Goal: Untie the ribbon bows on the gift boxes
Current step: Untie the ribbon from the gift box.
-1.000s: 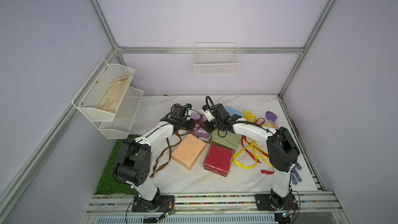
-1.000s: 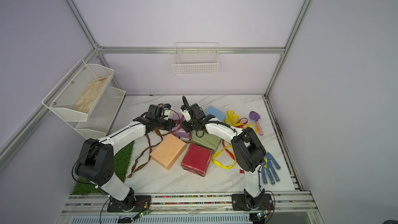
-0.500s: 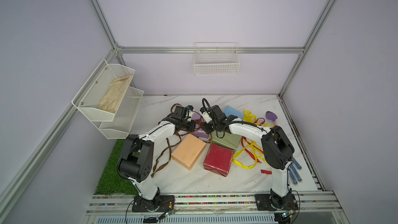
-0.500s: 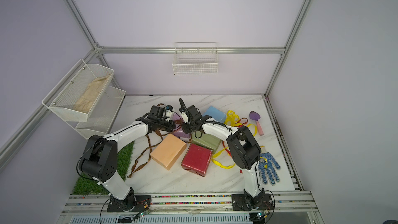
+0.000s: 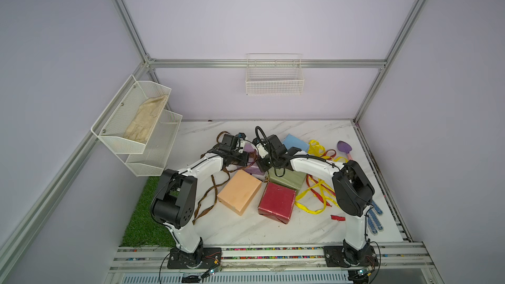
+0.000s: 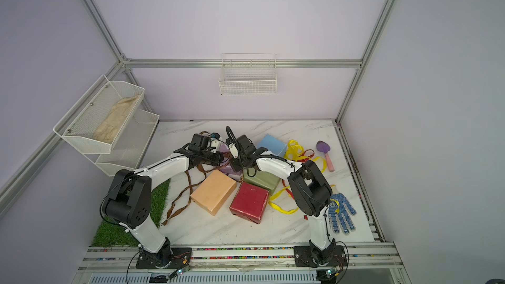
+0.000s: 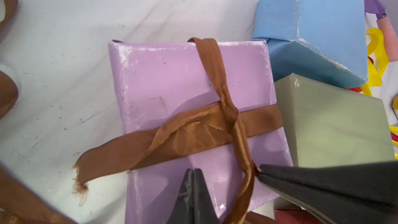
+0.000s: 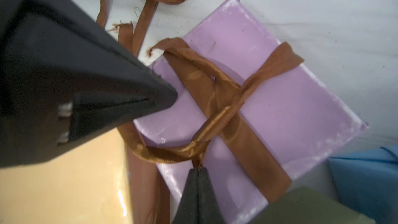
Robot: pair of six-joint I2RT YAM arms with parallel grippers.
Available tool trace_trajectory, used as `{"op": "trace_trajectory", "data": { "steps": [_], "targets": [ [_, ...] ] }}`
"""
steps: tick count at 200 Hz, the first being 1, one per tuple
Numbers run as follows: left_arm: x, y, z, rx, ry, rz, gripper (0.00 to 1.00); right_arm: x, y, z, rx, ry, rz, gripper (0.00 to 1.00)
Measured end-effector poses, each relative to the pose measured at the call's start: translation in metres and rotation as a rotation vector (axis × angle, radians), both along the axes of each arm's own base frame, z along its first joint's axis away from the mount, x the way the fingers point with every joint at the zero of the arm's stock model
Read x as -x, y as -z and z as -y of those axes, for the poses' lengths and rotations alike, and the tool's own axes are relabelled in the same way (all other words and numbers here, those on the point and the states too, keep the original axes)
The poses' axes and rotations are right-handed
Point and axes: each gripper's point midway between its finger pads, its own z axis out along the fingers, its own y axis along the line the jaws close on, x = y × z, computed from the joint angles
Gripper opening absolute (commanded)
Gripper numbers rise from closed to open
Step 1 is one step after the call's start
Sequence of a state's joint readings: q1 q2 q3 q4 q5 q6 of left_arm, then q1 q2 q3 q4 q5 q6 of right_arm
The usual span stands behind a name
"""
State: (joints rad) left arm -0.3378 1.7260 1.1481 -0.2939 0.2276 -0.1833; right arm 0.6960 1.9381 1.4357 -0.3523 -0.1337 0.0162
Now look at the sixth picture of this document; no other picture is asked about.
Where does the red gift box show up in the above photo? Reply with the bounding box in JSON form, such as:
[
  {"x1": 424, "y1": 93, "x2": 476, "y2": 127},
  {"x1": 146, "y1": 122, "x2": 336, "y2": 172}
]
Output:
[{"x1": 230, "y1": 182, "x2": 270, "y2": 224}]

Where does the light blue gift box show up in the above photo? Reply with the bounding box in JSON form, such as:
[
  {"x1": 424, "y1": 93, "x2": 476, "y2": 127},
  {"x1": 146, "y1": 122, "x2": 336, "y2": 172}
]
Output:
[{"x1": 258, "y1": 134, "x2": 287, "y2": 157}]

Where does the white wire wall basket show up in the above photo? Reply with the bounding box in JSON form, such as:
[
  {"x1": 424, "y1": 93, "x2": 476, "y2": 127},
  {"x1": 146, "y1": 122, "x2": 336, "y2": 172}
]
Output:
[{"x1": 218, "y1": 53, "x2": 277, "y2": 96}]

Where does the blue dotted work glove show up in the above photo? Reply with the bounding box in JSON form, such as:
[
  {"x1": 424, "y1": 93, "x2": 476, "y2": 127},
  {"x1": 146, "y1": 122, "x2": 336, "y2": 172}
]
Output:
[{"x1": 328, "y1": 193, "x2": 356, "y2": 235}]

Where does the green gift box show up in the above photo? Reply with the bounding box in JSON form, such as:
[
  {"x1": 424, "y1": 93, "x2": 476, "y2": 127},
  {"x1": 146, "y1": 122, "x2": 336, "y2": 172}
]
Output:
[{"x1": 243, "y1": 168, "x2": 281, "y2": 195}]

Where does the green artificial grass mat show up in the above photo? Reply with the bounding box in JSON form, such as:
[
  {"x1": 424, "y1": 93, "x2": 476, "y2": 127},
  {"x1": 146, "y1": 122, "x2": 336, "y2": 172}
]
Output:
[{"x1": 91, "y1": 180, "x2": 170, "y2": 247}]

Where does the yellow ribbon of blue box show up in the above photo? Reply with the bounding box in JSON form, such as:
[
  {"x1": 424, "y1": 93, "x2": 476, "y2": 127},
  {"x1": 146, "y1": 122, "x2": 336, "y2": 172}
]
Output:
[{"x1": 284, "y1": 139, "x2": 327, "y2": 173}]

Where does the purple trowel pink handle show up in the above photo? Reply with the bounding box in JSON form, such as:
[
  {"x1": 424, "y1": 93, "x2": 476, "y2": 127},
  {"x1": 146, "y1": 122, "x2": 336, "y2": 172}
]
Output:
[{"x1": 316, "y1": 141, "x2": 335, "y2": 172}]

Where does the brown ribbon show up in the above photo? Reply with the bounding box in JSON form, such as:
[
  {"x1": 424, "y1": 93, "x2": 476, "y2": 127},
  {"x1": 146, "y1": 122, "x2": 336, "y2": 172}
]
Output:
[
  {"x1": 160, "y1": 165, "x2": 214, "y2": 226},
  {"x1": 199, "y1": 131, "x2": 232, "y2": 166}
]

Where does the white two-tier mesh shelf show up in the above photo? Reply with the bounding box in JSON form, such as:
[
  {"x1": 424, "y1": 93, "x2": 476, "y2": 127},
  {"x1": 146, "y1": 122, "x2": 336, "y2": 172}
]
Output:
[{"x1": 53, "y1": 76, "x2": 159, "y2": 176}]

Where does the beige cloth in shelf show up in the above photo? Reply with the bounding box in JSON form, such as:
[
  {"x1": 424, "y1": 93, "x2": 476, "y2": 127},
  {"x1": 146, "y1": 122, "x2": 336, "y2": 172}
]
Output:
[{"x1": 92, "y1": 95, "x2": 139, "y2": 144}]

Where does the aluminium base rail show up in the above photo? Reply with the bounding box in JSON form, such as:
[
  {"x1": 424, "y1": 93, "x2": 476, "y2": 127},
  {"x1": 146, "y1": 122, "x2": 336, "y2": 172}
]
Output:
[{"x1": 72, "y1": 243, "x2": 411, "y2": 283}]

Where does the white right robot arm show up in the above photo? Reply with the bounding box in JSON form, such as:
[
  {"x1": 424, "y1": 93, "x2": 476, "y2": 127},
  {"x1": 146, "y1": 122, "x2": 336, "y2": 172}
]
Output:
[{"x1": 226, "y1": 132, "x2": 349, "y2": 269}]

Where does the orange gift box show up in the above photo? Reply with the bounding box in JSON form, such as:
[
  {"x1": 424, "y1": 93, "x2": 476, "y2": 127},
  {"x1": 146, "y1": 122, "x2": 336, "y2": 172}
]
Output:
[{"x1": 190, "y1": 170, "x2": 237, "y2": 216}]

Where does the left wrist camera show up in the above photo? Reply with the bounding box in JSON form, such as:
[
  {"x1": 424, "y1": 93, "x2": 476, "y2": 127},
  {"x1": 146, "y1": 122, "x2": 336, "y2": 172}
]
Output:
[{"x1": 209, "y1": 133, "x2": 222, "y2": 153}]

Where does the purple gift box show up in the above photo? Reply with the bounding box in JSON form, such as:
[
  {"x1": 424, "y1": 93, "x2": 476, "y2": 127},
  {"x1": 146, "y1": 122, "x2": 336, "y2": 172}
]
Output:
[{"x1": 219, "y1": 143, "x2": 243, "y2": 181}]

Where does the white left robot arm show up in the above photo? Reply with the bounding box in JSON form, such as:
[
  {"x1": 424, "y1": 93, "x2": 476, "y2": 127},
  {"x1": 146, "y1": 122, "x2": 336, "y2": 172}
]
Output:
[{"x1": 99, "y1": 133, "x2": 224, "y2": 269}]

